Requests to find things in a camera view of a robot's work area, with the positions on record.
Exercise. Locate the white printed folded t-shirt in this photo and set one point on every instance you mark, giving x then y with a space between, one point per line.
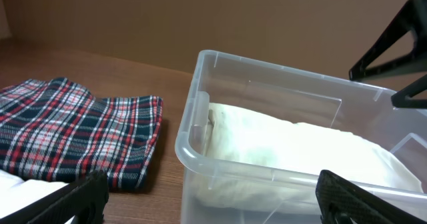
17 193

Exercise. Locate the cream cloth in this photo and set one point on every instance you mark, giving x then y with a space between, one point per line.
246 136

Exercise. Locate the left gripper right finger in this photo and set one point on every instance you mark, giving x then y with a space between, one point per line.
342 202

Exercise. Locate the clear plastic storage container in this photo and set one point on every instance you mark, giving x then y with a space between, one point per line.
294 95

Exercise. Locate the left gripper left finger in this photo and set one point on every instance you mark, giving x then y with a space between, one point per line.
84 199

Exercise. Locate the red navy plaid cloth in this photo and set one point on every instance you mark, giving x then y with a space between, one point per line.
58 130

